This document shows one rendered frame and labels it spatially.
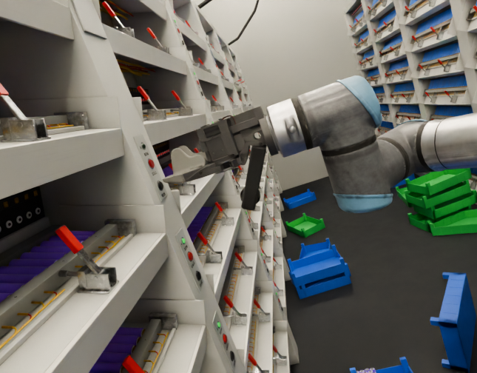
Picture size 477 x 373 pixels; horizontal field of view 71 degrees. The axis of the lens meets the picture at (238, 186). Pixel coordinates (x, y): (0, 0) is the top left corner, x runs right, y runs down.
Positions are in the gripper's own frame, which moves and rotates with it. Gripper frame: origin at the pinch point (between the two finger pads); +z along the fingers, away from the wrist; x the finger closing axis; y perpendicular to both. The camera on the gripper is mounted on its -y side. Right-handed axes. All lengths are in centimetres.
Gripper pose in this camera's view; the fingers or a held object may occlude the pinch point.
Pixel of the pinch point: (171, 181)
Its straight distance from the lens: 61.7
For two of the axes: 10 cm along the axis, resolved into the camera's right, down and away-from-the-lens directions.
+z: -9.3, 3.1, 1.8
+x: -1.0, 2.4, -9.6
